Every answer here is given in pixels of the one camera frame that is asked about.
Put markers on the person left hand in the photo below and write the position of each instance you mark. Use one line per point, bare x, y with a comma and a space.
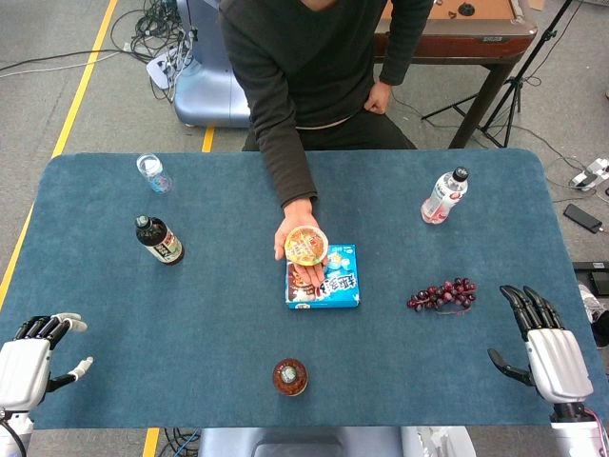
378, 100

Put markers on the robot right five-finger hand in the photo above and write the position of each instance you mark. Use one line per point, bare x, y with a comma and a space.
556, 362

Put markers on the robot left five-finger hand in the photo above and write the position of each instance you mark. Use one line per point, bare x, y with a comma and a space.
21, 366

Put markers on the person right hand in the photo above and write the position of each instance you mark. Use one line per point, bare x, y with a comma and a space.
297, 214

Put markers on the orange snack packet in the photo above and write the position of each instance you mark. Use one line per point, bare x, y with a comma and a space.
306, 245

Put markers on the person right forearm dark sleeve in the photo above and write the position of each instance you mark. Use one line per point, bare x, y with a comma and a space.
285, 162

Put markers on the robot left white arm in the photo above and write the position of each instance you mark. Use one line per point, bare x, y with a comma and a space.
14, 428

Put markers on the grey white shoe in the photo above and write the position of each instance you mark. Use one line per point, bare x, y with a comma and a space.
592, 304

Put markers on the person in dark sweater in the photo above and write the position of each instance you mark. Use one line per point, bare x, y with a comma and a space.
309, 62

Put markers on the blue snack box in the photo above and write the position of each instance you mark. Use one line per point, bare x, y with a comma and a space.
340, 285

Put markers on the black flat device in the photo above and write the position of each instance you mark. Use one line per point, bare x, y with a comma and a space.
595, 276

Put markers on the brown pool table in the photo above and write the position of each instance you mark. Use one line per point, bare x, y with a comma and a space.
476, 38

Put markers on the white drink bottle black cap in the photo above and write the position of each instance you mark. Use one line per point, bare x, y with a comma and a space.
442, 197

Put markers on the blue table mat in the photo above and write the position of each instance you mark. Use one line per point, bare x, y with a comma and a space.
228, 323

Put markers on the purple grape bunch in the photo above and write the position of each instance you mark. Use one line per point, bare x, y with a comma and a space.
445, 294

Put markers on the black tripod stand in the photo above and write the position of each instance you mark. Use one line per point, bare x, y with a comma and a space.
511, 93

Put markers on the dark drink bottle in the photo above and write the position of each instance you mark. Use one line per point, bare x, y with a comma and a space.
162, 243

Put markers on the black phone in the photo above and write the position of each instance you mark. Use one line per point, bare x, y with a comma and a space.
583, 218

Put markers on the clear water bottle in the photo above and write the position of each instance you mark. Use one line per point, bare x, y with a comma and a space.
154, 173

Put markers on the blue white machine base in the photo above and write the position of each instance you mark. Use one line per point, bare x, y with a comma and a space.
209, 90

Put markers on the brown round jar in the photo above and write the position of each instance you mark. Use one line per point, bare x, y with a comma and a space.
290, 377

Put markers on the white power strip with plugs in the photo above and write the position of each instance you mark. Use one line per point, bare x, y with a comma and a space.
590, 175

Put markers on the robot grey blue torso base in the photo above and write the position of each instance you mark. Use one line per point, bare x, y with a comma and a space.
304, 443

